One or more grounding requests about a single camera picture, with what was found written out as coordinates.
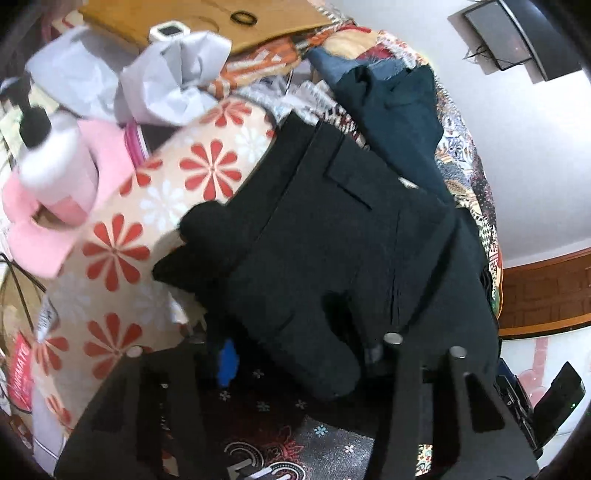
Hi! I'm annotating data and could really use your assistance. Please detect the white door pink pattern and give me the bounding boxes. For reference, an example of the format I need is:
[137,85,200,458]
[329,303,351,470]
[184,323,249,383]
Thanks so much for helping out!
[500,333,591,418]

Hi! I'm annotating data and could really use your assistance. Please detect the thin black cable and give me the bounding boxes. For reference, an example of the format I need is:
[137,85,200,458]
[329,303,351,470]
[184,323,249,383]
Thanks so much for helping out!
[0,253,48,412]

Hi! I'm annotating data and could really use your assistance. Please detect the blue jeans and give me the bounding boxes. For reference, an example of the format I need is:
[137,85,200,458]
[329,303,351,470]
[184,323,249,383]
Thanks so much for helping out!
[307,45,408,94]

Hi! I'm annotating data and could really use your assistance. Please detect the black pants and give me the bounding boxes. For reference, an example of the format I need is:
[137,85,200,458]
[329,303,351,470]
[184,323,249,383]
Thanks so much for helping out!
[151,111,502,403]

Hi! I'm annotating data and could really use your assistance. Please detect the red flower print pillow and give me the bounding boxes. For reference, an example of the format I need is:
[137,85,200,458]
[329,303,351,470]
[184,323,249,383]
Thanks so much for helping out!
[32,96,279,431]

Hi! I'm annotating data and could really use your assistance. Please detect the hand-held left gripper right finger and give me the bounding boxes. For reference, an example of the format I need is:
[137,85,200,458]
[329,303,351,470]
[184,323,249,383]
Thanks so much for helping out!
[368,330,542,480]

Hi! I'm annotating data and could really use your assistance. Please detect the small black wall monitor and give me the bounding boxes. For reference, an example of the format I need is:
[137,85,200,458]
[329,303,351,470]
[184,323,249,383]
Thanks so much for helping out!
[462,0,533,71]

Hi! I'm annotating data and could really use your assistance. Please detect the dark teal garment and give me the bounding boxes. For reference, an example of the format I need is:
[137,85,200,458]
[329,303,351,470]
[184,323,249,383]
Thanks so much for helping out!
[334,64,456,205]

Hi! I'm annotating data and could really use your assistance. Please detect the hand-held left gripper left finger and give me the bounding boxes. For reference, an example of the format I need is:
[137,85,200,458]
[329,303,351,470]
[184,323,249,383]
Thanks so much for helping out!
[53,338,241,480]

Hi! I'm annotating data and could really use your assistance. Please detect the small white clock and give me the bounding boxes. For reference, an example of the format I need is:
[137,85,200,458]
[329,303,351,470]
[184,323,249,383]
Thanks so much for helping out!
[148,20,193,44]

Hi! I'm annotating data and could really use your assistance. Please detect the pink plush cloth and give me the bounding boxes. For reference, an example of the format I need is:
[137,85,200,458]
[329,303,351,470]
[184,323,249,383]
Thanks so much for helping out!
[2,119,140,278]

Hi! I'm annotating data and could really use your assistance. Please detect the patchwork printed blanket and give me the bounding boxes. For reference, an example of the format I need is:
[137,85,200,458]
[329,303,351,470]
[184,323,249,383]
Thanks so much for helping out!
[161,27,507,478]

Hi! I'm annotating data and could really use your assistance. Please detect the red printed packet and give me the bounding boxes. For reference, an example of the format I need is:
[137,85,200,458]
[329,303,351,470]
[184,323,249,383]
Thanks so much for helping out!
[8,331,36,412]

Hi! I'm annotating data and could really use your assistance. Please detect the bamboo lap desk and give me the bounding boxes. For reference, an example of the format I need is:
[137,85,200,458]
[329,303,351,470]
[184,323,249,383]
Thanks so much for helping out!
[80,0,341,59]

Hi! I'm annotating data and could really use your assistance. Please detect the pink striped pouch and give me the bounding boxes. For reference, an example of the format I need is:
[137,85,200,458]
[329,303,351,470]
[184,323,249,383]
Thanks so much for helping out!
[124,122,151,163]

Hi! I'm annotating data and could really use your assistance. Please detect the large black wall television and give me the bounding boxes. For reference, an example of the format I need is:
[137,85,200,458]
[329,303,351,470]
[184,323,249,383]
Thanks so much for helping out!
[501,0,583,82]

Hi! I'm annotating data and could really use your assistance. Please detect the white bottle black pump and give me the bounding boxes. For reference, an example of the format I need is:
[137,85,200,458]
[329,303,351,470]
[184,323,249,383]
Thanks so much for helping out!
[16,103,96,205]

